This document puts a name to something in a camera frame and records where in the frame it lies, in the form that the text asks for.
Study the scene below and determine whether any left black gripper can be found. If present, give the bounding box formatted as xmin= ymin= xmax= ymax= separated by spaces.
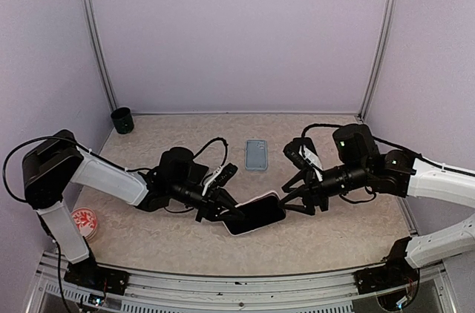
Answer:
xmin=169 ymin=179 xmax=246 ymax=223

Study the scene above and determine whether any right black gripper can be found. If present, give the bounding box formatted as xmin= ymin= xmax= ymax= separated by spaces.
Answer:
xmin=278 ymin=160 xmax=371 ymax=215

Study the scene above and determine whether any clear pink phone case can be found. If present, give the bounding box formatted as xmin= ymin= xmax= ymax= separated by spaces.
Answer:
xmin=223 ymin=189 xmax=287 ymax=237

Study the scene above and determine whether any large black smartphone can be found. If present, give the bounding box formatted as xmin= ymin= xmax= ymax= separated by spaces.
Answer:
xmin=293 ymin=137 xmax=321 ymax=167

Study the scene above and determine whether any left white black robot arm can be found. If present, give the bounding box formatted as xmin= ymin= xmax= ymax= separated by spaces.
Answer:
xmin=22 ymin=130 xmax=245 ymax=287

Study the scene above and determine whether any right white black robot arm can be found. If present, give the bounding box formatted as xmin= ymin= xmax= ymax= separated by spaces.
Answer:
xmin=280 ymin=123 xmax=474 ymax=291

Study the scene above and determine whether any light blue phone case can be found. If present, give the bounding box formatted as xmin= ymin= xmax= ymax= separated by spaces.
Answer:
xmin=244 ymin=139 xmax=268 ymax=171

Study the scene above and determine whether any dark green cup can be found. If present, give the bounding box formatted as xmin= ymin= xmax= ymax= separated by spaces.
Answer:
xmin=111 ymin=107 xmax=134 ymax=135

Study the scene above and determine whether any red white round dish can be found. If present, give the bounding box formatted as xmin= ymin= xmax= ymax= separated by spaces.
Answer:
xmin=71 ymin=208 xmax=98 ymax=240

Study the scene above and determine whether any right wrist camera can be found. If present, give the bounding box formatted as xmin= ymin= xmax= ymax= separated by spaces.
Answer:
xmin=284 ymin=137 xmax=323 ymax=170

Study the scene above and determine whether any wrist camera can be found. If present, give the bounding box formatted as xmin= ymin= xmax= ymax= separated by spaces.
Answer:
xmin=202 ymin=163 xmax=238 ymax=197
xmin=284 ymin=137 xmax=323 ymax=170

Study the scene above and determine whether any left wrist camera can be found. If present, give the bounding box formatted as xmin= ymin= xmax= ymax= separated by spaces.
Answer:
xmin=202 ymin=163 xmax=238 ymax=197

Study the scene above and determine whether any front aluminium rail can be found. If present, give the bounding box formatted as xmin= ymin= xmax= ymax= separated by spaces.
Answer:
xmin=20 ymin=251 xmax=462 ymax=312

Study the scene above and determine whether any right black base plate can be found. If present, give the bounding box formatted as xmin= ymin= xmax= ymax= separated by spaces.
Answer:
xmin=353 ymin=257 xmax=420 ymax=294

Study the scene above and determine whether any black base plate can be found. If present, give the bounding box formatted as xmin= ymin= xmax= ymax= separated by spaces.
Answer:
xmin=353 ymin=257 xmax=420 ymax=294
xmin=64 ymin=258 xmax=130 ymax=295

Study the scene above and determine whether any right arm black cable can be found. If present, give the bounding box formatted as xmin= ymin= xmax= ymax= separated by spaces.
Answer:
xmin=300 ymin=122 xmax=475 ymax=177

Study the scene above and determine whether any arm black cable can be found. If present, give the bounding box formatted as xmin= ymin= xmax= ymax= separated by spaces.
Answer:
xmin=300 ymin=122 xmax=475 ymax=177
xmin=1 ymin=136 xmax=229 ymax=205

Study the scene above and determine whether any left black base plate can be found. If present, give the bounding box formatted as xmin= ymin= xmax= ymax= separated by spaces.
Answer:
xmin=64 ymin=258 xmax=130 ymax=295

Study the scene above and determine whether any right aluminium frame post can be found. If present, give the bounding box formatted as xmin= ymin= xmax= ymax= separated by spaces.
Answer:
xmin=358 ymin=0 xmax=397 ymax=122

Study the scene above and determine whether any aluminium frame post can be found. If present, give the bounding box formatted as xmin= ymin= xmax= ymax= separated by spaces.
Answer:
xmin=82 ymin=0 xmax=118 ymax=111
xmin=358 ymin=0 xmax=397 ymax=122

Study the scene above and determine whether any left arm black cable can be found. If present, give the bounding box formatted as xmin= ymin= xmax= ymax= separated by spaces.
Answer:
xmin=1 ymin=136 xmax=229 ymax=205

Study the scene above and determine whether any left aluminium frame post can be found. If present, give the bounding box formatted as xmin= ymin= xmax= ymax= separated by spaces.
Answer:
xmin=82 ymin=0 xmax=118 ymax=111

